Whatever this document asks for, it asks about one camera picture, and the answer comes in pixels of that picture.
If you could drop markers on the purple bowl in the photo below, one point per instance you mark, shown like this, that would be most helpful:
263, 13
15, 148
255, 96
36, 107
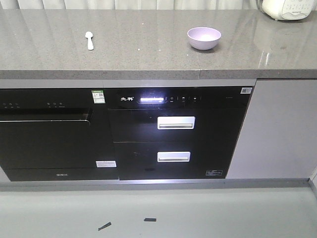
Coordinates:
203, 38

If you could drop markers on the mint green spoon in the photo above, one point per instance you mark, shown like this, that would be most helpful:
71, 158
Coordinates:
89, 36

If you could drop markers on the black disinfection cabinet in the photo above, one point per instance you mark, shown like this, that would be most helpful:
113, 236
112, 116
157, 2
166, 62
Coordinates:
133, 113

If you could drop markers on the black floor tape centre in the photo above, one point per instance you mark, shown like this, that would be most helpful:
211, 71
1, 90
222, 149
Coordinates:
150, 219

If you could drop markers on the black floor tape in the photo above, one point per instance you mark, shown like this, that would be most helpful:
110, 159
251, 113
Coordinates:
104, 226
150, 219

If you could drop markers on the black built-in dishwasher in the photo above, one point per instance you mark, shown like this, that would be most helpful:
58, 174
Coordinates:
56, 134

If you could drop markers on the black floor tape left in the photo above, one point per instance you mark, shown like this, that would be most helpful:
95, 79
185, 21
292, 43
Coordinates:
104, 226

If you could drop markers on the grey cabinet door right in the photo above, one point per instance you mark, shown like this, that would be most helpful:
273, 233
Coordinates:
278, 139

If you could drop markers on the grey stone countertop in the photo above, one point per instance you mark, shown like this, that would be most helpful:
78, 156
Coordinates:
153, 45

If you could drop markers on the white rice cooker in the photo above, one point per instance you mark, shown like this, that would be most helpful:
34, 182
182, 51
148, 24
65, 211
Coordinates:
287, 9

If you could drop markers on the white curtain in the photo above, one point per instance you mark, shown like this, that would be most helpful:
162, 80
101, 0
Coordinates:
130, 4

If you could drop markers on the upper silver drawer handle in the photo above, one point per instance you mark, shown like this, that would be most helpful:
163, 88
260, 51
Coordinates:
178, 122

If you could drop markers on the silver drawer handle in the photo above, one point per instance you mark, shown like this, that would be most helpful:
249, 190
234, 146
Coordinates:
178, 122
173, 156

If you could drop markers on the lower silver drawer handle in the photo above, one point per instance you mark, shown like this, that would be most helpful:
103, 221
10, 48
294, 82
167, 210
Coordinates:
173, 156

